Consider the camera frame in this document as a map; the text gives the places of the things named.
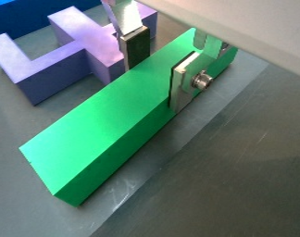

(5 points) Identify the blue rectangular block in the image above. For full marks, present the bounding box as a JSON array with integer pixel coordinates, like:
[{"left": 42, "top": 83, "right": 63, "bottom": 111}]
[{"left": 0, "top": 0, "right": 100, "bottom": 39}]

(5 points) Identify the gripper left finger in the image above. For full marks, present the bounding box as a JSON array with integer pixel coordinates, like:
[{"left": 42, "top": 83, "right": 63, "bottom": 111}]
[{"left": 102, "top": 0, "right": 150, "bottom": 69}]

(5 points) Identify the purple branched block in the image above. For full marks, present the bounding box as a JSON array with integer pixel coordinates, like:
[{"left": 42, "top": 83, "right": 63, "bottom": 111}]
[{"left": 0, "top": 3, "right": 158, "bottom": 105}]

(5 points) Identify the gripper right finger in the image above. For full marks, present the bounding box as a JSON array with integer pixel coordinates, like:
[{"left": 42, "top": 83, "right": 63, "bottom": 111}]
[{"left": 168, "top": 30, "right": 231, "bottom": 114}]

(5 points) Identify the green rectangular block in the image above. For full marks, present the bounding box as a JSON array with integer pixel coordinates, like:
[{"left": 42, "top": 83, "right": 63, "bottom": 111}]
[{"left": 20, "top": 30, "right": 238, "bottom": 206}]

